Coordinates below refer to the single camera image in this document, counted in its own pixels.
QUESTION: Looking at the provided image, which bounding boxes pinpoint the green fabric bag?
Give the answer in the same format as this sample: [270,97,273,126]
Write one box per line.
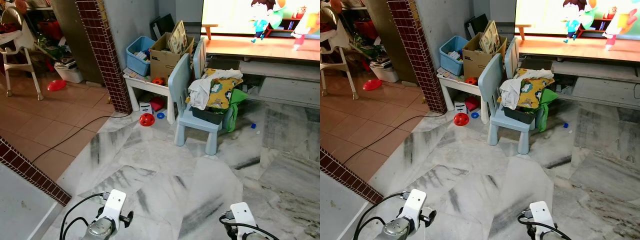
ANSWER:
[223,88,249,133]
[536,88,559,133]

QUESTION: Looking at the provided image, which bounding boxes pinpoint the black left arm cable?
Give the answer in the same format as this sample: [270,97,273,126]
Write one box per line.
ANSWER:
[59,192,108,240]
[352,192,408,240]

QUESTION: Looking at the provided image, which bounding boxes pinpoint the wooden television console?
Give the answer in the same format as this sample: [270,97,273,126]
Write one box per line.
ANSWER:
[202,36,321,110]
[515,36,640,108]

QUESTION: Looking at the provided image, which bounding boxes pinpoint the dark plastic basket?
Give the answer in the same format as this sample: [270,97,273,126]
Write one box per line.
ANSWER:
[190,104,227,126]
[502,105,538,126]

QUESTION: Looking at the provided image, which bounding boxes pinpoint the blue plastic bin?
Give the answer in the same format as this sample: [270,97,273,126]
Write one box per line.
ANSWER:
[125,35,157,77]
[439,35,470,77]

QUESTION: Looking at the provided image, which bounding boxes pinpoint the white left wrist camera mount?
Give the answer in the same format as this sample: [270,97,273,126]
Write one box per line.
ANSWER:
[400,189,427,227]
[101,189,127,227]

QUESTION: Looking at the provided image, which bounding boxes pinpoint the white crumpled cloth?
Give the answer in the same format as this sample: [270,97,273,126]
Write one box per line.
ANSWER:
[188,70,244,112]
[499,69,555,111]

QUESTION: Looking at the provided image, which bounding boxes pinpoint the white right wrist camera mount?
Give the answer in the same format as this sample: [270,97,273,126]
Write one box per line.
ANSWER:
[230,202,259,235]
[529,201,557,230]

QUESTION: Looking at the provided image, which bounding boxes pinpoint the yellow patterned cloth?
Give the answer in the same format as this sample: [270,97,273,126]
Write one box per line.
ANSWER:
[202,68,244,112]
[515,68,555,111]

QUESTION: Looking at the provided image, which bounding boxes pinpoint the red plastic crate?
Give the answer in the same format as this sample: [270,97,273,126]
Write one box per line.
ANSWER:
[356,20,379,42]
[39,20,63,42]

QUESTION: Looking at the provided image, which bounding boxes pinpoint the brown tiled pillar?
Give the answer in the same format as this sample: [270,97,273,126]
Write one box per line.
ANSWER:
[75,0,133,115]
[387,0,448,115]

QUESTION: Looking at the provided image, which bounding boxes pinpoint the wooden picture puzzle board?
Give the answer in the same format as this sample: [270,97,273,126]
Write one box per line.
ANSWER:
[167,20,189,55]
[479,20,501,55]

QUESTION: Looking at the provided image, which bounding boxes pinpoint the black flat monitor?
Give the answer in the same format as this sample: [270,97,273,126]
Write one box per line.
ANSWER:
[465,13,490,40]
[150,13,176,41]

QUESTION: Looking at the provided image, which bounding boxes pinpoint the white storage container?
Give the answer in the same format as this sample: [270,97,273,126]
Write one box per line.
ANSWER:
[370,65,399,84]
[54,65,84,84]

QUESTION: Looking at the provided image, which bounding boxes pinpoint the large television screen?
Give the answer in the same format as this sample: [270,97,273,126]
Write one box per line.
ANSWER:
[201,0,321,41]
[515,0,640,41]

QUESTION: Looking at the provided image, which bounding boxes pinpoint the light blue child chair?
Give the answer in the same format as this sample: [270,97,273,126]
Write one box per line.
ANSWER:
[478,52,546,156]
[504,37,521,80]
[192,37,208,80]
[168,52,236,156]

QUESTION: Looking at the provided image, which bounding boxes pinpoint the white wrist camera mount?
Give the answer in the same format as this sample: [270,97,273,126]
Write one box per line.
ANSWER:
[230,202,259,235]
[529,201,557,230]
[101,189,127,227]
[400,189,427,227]

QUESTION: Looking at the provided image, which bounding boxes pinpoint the black floor cable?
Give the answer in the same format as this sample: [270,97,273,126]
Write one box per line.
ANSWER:
[342,113,446,165]
[32,113,132,164]

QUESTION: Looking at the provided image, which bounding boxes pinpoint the brown cardboard box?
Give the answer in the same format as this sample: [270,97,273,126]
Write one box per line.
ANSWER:
[149,32,195,85]
[462,32,508,83]

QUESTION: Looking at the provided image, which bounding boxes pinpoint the small white table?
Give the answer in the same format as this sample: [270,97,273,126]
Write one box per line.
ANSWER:
[123,67,177,126]
[436,67,488,125]

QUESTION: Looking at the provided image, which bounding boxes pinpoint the white baby high chair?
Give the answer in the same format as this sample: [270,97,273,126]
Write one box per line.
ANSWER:
[320,5,360,101]
[0,5,45,101]

